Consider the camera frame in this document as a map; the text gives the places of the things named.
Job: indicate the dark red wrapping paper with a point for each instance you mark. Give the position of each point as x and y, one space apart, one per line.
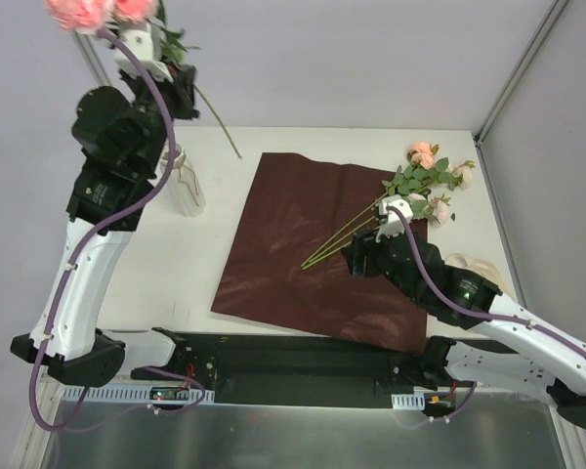
285 268

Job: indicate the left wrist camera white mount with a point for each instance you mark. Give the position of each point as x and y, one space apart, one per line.
143 39

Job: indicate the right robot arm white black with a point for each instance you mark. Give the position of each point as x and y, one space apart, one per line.
541 361

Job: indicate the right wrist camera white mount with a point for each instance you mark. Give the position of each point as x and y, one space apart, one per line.
393 213

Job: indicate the right aluminium frame post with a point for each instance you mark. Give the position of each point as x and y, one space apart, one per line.
529 55

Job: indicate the left white cable duct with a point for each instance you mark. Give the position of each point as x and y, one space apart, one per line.
148 394

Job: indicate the right white cable duct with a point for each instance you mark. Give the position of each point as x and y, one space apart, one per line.
414 400

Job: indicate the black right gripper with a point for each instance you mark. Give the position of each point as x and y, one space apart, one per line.
363 254

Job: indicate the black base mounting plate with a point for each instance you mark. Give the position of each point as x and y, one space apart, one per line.
305 371

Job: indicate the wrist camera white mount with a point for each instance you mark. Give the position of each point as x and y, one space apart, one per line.
143 39
393 213

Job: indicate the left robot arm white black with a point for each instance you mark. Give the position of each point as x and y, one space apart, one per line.
45 338

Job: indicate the white cable duct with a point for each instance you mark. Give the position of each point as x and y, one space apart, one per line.
148 394
414 400

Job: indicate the beige ceramic vase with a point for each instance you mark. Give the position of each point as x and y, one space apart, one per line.
183 183

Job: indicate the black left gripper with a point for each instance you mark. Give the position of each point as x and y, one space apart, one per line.
177 91

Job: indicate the right side aluminium rail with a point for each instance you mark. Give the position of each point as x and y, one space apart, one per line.
501 223

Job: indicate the pink flower bouquet green leaves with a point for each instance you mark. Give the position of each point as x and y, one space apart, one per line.
425 171

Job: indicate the cream printed ribbon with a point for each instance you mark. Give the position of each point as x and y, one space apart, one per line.
478 266

